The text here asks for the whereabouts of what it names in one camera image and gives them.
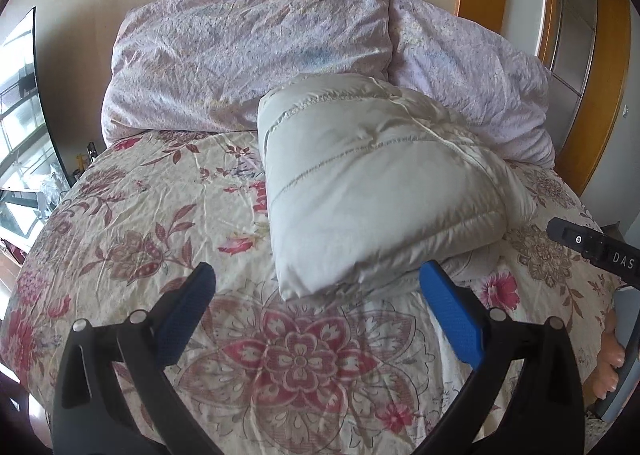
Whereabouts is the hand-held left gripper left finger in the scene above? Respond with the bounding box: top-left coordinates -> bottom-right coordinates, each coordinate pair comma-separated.
52,262 -> 217,455

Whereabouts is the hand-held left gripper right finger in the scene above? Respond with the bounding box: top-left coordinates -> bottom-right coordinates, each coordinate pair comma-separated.
415,260 -> 586,455

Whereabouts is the pale pink pillow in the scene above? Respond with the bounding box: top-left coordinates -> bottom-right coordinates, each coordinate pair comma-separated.
389,0 -> 556,170
101,0 -> 393,146

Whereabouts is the person's right hand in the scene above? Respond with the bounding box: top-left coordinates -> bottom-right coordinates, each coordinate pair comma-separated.
589,312 -> 627,408

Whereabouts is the floral bed sheet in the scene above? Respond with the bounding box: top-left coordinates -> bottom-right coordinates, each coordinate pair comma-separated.
0,127 -> 626,455

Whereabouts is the white puffer jacket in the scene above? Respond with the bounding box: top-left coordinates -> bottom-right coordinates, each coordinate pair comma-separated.
257,74 -> 538,303

